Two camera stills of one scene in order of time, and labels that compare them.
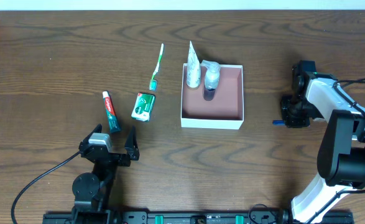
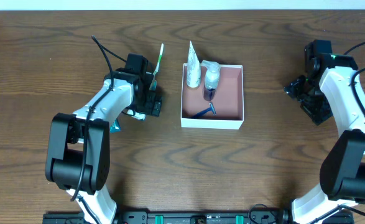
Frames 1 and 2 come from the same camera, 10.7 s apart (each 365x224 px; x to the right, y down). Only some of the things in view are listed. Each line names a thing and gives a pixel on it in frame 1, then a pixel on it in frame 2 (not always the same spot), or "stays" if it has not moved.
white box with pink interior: x=221 y=107 stays
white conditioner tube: x=193 y=68 stays
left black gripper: x=113 y=156 to x=154 y=103
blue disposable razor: x=278 y=122 to x=203 y=111
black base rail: x=201 y=217 stays
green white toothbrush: x=153 y=83 stays
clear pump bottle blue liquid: x=212 y=78 stays
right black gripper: x=290 y=113 to x=298 y=90
